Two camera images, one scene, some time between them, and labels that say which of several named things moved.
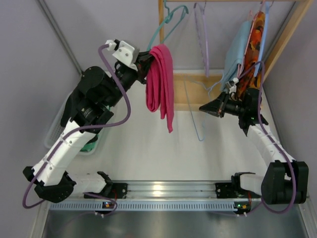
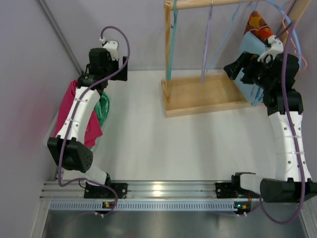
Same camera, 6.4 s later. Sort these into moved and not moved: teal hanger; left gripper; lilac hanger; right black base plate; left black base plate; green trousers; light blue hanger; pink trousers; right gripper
Moved: pink trousers; right gripper; lilac hanger; green trousers; left gripper; teal hanger; light blue hanger
Not moved: right black base plate; left black base plate
